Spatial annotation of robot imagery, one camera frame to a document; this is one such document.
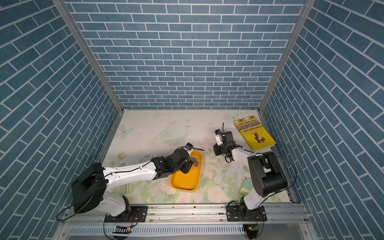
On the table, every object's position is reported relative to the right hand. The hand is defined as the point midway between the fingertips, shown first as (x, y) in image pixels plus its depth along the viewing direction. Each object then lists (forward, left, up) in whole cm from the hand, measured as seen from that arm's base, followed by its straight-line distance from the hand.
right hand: (217, 146), depth 97 cm
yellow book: (+11, -26, +1) cm, 28 cm away
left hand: (-15, +14, +6) cm, 22 cm away
